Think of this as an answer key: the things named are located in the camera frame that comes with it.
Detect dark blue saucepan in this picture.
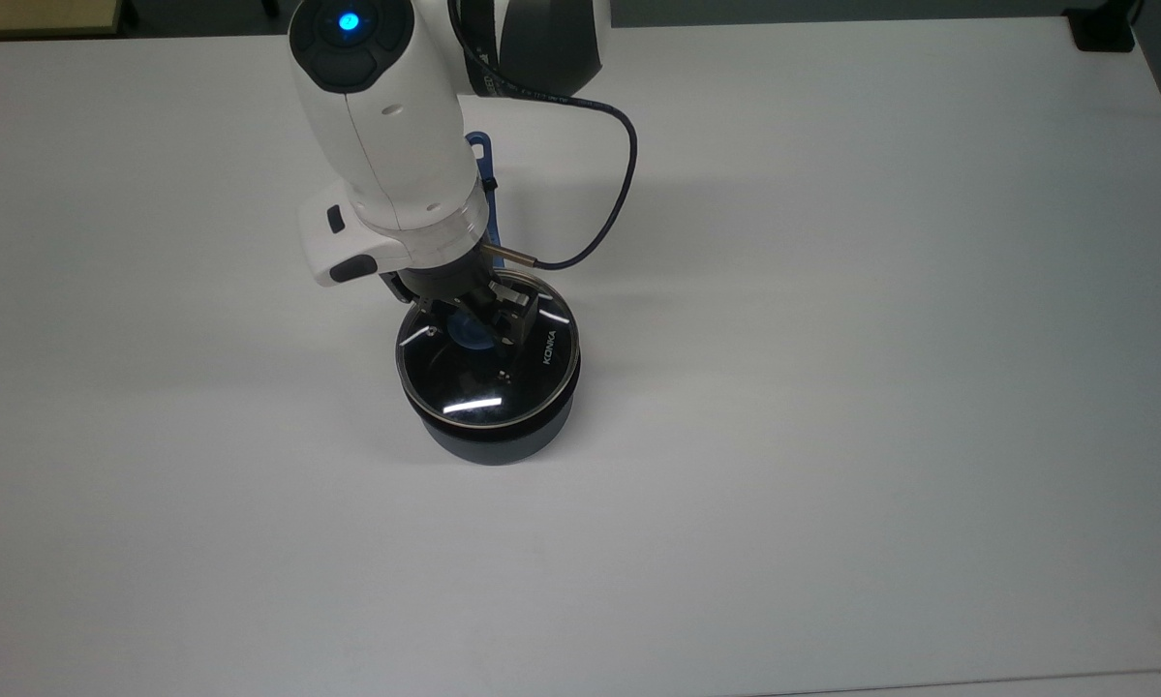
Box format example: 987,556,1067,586
396,131,582,467

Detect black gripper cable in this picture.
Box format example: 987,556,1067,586
449,0,639,271

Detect glass lid with blue knob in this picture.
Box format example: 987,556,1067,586
395,271,581,430

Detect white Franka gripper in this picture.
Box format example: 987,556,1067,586
297,182,542,351

